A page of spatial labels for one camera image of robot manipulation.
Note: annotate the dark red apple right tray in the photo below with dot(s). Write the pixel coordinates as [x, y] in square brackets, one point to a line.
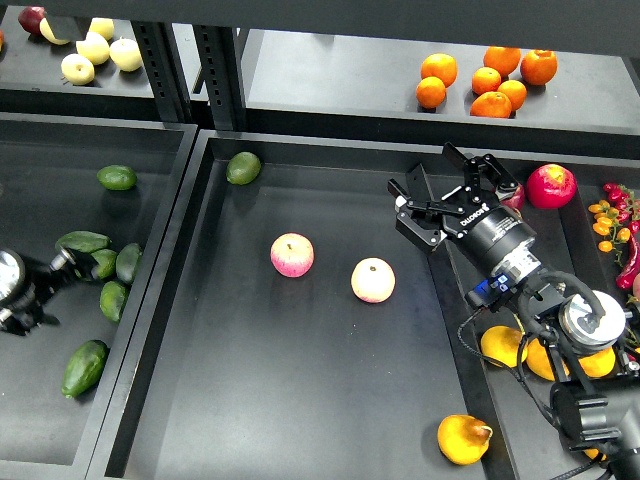
[517, 200]

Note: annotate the pale pink apple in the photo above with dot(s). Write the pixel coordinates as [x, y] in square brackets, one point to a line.
[373, 280]

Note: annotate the pale yellow pear front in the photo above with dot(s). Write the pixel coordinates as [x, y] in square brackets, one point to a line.
[77, 69]

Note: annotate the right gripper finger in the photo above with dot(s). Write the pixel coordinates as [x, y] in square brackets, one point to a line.
[419, 218]
[486, 183]

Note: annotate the green avocado tray corner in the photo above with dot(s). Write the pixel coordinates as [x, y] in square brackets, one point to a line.
[243, 168]

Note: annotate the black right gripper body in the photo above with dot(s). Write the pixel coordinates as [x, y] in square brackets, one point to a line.
[495, 240]

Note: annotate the orange lower right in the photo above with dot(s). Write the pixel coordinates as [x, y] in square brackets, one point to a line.
[516, 92]

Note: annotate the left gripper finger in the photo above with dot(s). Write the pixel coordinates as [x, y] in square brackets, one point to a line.
[75, 264]
[21, 323]

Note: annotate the pale yellow pear right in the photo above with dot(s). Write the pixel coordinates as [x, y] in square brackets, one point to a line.
[126, 55]

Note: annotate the pale yellow pear middle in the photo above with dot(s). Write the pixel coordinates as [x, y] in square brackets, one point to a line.
[94, 47]

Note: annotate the red chili pepper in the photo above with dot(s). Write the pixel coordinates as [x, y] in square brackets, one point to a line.
[626, 277]

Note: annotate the orange far left top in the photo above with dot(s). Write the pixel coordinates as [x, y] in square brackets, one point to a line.
[442, 66]

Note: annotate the green avocado left tray top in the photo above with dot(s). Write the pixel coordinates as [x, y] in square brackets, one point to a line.
[117, 177]

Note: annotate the bright red apple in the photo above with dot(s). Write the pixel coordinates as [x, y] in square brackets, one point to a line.
[550, 186]

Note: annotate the pale yellow pear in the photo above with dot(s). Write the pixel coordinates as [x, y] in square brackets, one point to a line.
[94, 47]
[77, 69]
[105, 27]
[126, 55]

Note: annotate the orange front bottom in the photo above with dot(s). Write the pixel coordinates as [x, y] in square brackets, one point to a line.
[491, 104]

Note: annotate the black centre tray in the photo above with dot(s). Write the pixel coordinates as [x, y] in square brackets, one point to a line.
[247, 374]

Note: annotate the pink red apple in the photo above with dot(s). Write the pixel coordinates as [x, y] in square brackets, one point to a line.
[292, 255]

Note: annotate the light green avocado pile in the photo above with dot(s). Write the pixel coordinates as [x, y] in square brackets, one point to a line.
[105, 264]

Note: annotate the cherry tomato bunch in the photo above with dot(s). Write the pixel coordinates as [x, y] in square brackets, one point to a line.
[615, 217]

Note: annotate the orange top right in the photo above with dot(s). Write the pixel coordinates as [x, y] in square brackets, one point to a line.
[538, 67]

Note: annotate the pale yellow pear hidden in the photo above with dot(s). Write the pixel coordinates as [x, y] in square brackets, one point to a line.
[47, 32]

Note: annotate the dark red apple on shelf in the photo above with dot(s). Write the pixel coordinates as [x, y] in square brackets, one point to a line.
[30, 18]

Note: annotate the pale yellow pear back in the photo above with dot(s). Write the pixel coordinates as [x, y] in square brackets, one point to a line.
[105, 27]

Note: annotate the orange top centre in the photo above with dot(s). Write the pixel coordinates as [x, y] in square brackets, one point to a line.
[505, 60]

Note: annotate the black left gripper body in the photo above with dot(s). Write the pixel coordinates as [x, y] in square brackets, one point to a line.
[37, 283]

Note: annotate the small orange middle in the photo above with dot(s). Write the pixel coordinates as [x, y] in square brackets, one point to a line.
[485, 79]

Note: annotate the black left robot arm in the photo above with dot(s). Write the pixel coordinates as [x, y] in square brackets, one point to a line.
[10, 273]

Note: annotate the black shelf upright post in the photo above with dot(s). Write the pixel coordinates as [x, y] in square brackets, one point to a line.
[220, 71]

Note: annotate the orange far left bottom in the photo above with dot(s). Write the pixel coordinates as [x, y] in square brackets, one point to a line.
[430, 92]

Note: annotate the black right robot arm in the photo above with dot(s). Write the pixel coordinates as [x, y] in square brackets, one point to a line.
[594, 400]

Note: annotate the long green avocado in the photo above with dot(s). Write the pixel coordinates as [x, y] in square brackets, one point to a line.
[84, 368]

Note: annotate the dark avocado near tray wall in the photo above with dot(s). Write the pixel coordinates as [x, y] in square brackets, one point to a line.
[127, 263]

